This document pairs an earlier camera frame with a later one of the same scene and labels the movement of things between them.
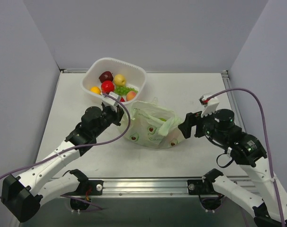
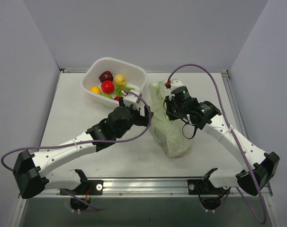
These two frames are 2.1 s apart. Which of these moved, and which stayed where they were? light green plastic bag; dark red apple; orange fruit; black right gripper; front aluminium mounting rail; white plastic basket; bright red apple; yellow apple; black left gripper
Moved: black left gripper; light green plastic bag; black right gripper
Stayed: front aluminium mounting rail; yellow apple; dark red apple; bright red apple; white plastic basket; orange fruit
